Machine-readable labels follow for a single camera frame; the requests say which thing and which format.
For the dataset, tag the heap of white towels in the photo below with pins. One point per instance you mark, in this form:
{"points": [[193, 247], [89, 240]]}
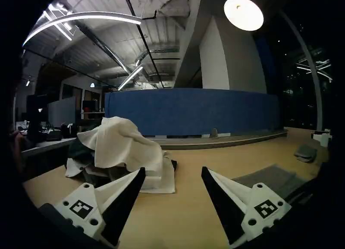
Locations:
{"points": [[126, 143]]}

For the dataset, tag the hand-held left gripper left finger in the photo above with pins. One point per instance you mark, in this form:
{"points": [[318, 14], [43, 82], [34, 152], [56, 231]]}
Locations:
{"points": [[80, 205]]}

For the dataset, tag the grey desk screen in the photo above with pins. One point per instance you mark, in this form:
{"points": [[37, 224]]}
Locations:
{"points": [[62, 112]]}

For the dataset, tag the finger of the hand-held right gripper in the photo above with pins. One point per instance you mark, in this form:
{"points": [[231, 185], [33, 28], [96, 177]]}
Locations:
{"points": [[322, 138]]}

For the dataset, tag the blue desk screen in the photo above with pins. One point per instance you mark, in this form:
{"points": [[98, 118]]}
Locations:
{"points": [[194, 111]]}

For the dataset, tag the grey office desk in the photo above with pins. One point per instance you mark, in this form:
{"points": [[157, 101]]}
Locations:
{"points": [[48, 144]]}

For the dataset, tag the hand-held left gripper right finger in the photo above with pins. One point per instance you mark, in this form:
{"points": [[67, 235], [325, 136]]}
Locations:
{"points": [[265, 205]]}

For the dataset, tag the black towel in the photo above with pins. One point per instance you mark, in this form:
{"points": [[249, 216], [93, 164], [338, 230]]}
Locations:
{"points": [[272, 179]]}

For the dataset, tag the stack of black towels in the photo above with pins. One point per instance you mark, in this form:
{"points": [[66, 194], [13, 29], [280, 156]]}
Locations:
{"points": [[306, 152]]}

